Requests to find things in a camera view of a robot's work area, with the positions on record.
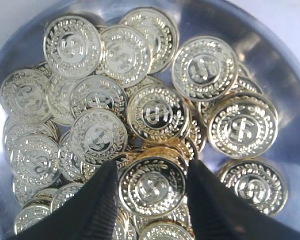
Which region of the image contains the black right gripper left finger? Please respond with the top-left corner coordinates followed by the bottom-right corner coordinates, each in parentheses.
top-left (14, 160), bottom-right (118, 240)

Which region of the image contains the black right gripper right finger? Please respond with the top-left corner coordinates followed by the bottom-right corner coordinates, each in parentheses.
top-left (187, 160), bottom-right (300, 240)

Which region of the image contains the gold coin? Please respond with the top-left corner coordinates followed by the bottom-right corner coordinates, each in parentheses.
top-left (119, 7), bottom-right (180, 74)
top-left (217, 158), bottom-right (289, 216)
top-left (0, 68), bottom-right (52, 125)
top-left (118, 157), bottom-right (186, 218)
top-left (43, 15), bottom-right (104, 79)
top-left (207, 92), bottom-right (279, 159)
top-left (70, 108), bottom-right (128, 166)
top-left (100, 24), bottom-right (153, 88)
top-left (126, 84), bottom-right (190, 144)
top-left (10, 133), bottom-right (61, 189)
top-left (171, 35), bottom-right (239, 102)

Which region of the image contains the round steel plate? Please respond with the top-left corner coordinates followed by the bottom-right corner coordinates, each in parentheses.
top-left (0, 0), bottom-right (300, 240)

